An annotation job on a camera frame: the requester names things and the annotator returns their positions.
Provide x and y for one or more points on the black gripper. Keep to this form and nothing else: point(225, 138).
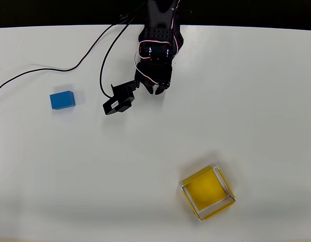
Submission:
point(149, 84)

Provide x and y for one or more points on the blue cube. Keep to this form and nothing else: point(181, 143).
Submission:
point(62, 100)

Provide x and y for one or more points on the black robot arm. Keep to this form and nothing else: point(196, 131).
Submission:
point(157, 15)

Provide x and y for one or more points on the yellow paper box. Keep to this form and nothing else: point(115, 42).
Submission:
point(203, 191)

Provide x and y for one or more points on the black webcam on bracket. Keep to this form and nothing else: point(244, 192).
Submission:
point(120, 100)

